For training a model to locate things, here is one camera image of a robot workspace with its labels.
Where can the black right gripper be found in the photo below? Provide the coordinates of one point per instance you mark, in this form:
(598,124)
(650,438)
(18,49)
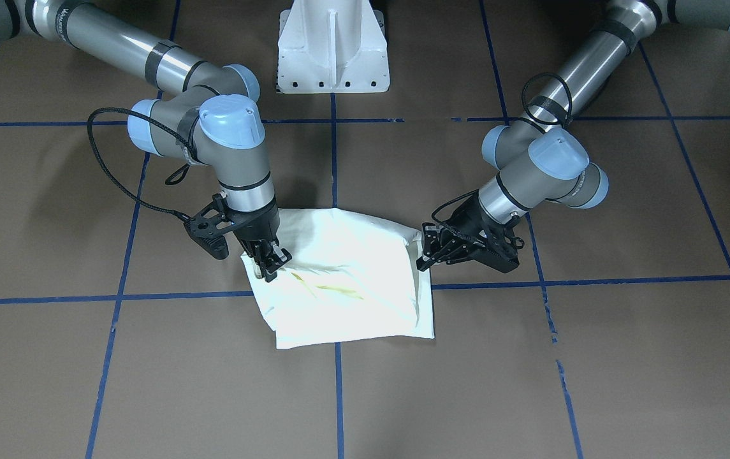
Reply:
(255,225)

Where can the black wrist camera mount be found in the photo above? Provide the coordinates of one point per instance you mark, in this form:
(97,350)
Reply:
(208,227)
(496,245)

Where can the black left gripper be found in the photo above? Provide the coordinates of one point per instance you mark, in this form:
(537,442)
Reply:
(470,228)

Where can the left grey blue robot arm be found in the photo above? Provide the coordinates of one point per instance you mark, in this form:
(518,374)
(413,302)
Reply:
(535,157)

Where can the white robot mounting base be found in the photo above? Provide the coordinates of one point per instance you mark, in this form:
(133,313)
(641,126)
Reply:
(332,47)

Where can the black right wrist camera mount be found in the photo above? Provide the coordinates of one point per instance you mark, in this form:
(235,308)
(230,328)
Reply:
(208,227)

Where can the cream long-sleeve cat shirt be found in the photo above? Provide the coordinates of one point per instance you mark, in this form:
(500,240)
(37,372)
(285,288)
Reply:
(351,277)

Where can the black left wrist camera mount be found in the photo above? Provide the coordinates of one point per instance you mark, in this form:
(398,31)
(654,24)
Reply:
(496,245)

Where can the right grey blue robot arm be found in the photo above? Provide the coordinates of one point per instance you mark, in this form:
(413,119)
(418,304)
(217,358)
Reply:
(211,119)

